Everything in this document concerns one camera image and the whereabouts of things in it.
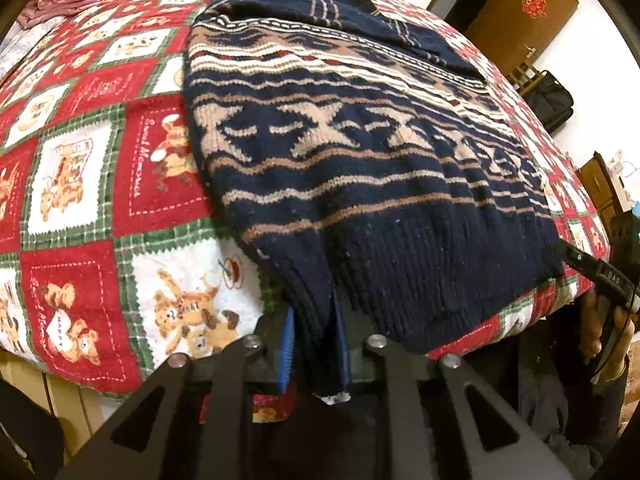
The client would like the cream wooden bed base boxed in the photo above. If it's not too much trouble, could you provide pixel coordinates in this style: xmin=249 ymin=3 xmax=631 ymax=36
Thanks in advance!
xmin=0 ymin=350 xmax=118 ymax=461

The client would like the brown wooden cabinet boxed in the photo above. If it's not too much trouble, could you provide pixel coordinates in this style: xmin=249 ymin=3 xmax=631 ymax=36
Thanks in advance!
xmin=575 ymin=151 xmax=631 ymax=221

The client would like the grey floral pillow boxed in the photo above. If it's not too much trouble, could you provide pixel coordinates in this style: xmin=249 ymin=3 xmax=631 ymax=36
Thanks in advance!
xmin=0 ymin=15 xmax=66 ymax=81

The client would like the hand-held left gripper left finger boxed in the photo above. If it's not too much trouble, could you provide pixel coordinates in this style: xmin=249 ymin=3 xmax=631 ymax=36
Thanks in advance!
xmin=55 ymin=307 xmax=296 ymax=480

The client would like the person's right hand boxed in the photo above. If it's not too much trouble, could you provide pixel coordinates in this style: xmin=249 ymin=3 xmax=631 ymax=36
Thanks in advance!
xmin=577 ymin=290 xmax=636 ymax=377

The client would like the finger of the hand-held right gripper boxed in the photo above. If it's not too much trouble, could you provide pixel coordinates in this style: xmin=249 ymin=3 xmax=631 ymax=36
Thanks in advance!
xmin=555 ymin=240 xmax=640 ymax=312

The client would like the dark clothing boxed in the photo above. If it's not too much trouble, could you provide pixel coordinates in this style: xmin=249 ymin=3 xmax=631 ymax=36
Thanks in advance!
xmin=465 ymin=305 xmax=631 ymax=480

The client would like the black bag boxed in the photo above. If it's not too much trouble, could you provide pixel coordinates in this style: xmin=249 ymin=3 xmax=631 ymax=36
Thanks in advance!
xmin=525 ymin=71 xmax=575 ymax=133

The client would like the navy patterned knit sweater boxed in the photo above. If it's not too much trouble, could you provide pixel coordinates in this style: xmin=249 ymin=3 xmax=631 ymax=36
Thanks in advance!
xmin=182 ymin=0 xmax=566 ymax=406

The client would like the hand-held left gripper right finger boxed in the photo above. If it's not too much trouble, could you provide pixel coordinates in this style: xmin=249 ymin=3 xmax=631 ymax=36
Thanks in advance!
xmin=332 ymin=295 xmax=576 ymax=480

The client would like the brown wooden door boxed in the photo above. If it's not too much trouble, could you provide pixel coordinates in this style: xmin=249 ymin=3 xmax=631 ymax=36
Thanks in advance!
xmin=465 ymin=0 xmax=580 ymax=78

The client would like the red patchwork printed blanket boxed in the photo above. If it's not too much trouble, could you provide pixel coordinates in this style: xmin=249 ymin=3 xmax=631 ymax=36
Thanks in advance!
xmin=0 ymin=0 xmax=611 ymax=423

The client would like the wooden chair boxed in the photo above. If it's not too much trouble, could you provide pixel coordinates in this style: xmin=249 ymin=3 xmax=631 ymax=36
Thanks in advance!
xmin=507 ymin=59 xmax=543 ymax=96

